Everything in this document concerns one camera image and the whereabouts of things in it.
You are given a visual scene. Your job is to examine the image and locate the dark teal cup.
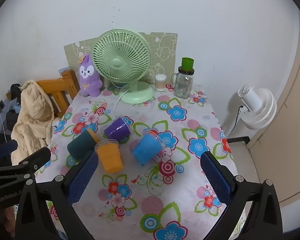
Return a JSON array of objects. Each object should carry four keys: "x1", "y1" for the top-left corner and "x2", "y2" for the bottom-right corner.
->
[{"x1": 67, "y1": 129, "x2": 100, "y2": 161}]

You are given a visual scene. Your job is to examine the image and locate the white fan cable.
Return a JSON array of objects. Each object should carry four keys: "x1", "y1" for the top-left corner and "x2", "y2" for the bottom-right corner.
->
[{"x1": 113, "y1": 84, "x2": 131, "y2": 118}]

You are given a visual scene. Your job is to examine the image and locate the orange cup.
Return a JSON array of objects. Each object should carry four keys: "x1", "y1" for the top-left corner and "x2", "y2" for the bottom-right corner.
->
[{"x1": 94, "y1": 139, "x2": 124, "y2": 173}]

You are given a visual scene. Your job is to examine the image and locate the purple plush bunny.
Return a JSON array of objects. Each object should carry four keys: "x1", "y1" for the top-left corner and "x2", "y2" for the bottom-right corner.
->
[{"x1": 77, "y1": 54, "x2": 102, "y2": 97}]

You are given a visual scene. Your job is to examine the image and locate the wooden chair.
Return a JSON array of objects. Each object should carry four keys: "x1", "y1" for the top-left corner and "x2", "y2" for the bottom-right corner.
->
[{"x1": 6, "y1": 69, "x2": 80, "y2": 118}]

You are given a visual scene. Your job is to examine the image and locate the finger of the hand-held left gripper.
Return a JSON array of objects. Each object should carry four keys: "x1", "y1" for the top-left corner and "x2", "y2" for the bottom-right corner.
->
[
  {"x1": 0, "y1": 140, "x2": 18, "y2": 157},
  {"x1": 0, "y1": 147, "x2": 52, "y2": 180}
]

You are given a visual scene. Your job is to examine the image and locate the green desk fan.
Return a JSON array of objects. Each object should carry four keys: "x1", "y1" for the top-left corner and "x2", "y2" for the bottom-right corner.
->
[{"x1": 92, "y1": 29, "x2": 155, "y2": 104}]

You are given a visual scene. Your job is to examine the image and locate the green patterned board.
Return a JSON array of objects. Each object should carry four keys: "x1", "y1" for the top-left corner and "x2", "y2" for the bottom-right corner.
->
[{"x1": 64, "y1": 32, "x2": 178, "y2": 86}]

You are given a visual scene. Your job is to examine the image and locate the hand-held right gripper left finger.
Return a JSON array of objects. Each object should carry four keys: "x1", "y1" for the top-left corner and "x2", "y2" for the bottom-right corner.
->
[{"x1": 15, "y1": 151, "x2": 99, "y2": 240}]

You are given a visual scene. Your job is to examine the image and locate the floral tablecloth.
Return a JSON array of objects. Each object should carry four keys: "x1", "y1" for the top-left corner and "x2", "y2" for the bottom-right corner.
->
[{"x1": 35, "y1": 83, "x2": 240, "y2": 240}]

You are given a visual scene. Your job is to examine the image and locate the white floor fan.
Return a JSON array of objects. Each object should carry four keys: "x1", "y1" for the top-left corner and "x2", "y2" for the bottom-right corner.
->
[{"x1": 238, "y1": 85, "x2": 277, "y2": 130}]

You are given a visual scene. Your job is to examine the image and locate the blue cup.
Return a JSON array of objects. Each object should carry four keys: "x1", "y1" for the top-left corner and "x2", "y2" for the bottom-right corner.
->
[{"x1": 131, "y1": 130, "x2": 167, "y2": 166}]

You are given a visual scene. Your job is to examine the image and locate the dark clothes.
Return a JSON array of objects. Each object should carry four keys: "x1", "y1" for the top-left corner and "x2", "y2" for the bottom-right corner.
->
[{"x1": 0, "y1": 83, "x2": 23, "y2": 155}]

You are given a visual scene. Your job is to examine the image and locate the beige wardrobe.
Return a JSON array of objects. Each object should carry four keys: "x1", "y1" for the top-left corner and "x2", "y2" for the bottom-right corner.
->
[{"x1": 249, "y1": 12, "x2": 300, "y2": 207}]

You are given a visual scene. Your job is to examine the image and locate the purple cup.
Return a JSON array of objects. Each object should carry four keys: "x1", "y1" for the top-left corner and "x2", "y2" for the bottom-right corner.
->
[{"x1": 104, "y1": 116, "x2": 132, "y2": 139}]

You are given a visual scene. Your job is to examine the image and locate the glass jar with green lid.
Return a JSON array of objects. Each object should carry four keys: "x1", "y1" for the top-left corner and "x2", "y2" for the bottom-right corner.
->
[{"x1": 170, "y1": 57, "x2": 195, "y2": 98}]

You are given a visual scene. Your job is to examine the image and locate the beige padded jacket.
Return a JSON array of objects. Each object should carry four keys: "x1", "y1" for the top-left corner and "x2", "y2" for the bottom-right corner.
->
[{"x1": 11, "y1": 79, "x2": 56, "y2": 165}]

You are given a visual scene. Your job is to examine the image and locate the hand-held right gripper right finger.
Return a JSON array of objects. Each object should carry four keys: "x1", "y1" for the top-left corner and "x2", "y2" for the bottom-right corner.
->
[{"x1": 200, "y1": 151, "x2": 283, "y2": 240}]

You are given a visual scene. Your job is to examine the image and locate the cotton swab container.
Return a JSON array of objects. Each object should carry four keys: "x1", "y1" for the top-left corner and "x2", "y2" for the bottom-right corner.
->
[{"x1": 155, "y1": 74, "x2": 167, "y2": 92}]

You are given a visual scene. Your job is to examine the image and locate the black fan cable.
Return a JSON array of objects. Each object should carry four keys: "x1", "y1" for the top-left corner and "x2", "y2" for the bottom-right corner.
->
[{"x1": 229, "y1": 105, "x2": 243, "y2": 137}]

